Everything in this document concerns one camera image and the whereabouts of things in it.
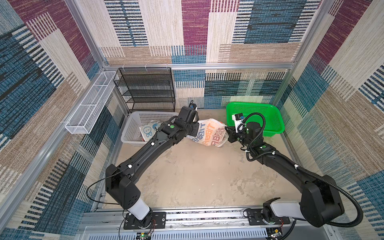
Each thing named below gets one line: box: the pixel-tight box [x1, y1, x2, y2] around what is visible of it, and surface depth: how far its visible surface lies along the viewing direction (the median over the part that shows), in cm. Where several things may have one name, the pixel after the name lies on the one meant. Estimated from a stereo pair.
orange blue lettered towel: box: [186, 118, 229, 148], surface depth 89 cm
